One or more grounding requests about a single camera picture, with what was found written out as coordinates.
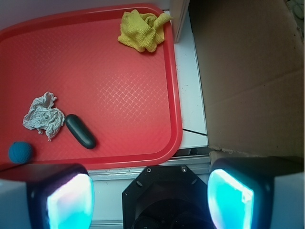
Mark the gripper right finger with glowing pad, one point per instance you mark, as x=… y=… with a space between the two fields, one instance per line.
x=257 y=192

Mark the blue yarn ball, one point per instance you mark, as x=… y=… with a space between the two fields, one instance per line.
x=20 y=152

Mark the crumpled white paper towel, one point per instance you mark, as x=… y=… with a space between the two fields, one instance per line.
x=44 y=117

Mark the yellow microfiber cloth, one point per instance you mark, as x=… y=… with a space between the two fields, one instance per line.
x=143 y=32

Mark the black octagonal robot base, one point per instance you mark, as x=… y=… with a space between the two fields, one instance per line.
x=166 y=197

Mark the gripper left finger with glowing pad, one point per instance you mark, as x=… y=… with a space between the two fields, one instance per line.
x=45 y=196

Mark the dark green oblong case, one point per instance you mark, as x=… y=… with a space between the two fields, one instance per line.
x=80 y=131

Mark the red plastic tray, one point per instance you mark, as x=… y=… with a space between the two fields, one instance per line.
x=128 y=100

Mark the brown cardboard box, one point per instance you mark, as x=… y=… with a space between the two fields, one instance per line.
x=251 y=63

